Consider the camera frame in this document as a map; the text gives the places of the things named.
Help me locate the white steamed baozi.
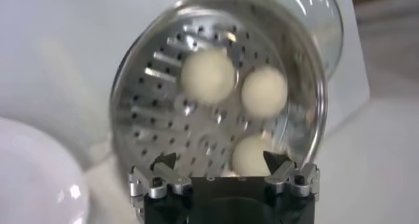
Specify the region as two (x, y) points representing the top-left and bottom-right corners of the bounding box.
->
(230, 134), (279, 177)
(179, 47), (237, 105)
(240, 64), (289, 120)

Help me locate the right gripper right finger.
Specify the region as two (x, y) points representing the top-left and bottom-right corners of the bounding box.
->
(263, 150), (321, 202)

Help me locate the perforated steel steamer basket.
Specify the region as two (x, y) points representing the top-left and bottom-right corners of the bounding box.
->
(109, 0), (329, 180)

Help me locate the round glass pot lid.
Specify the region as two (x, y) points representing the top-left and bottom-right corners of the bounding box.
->
(271, 0), (344, 81)

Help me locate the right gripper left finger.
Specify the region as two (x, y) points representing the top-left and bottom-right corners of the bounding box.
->
(127, 152), (194, 210)

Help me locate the white round plate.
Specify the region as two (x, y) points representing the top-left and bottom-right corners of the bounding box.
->
(0, 116), (91, 224)

